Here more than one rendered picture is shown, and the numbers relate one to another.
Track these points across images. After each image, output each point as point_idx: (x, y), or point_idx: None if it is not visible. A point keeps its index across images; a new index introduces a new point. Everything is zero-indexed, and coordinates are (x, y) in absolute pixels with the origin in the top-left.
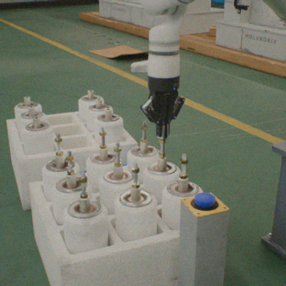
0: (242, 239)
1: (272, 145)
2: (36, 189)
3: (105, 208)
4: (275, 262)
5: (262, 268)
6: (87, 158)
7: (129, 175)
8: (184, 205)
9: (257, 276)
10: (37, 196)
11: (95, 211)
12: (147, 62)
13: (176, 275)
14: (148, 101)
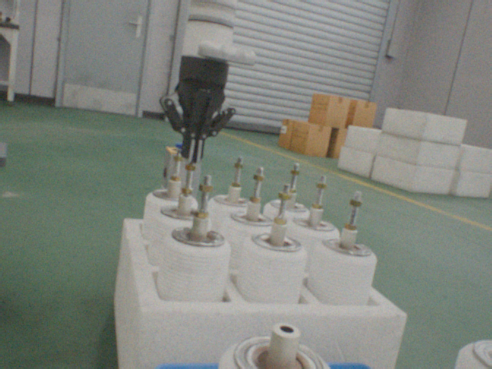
0: (15, 342)
1: (5, 157)
2: (381, 299)
3: (266, 206)
4: (13, 307)
5: (40, 305)
6: (304, 250)
7: (236, 214)
8: None
9: (59, 300)
10: (371, 288)
11: (276, 201)
12: (232, 45)
13: None
14: (225, 101)
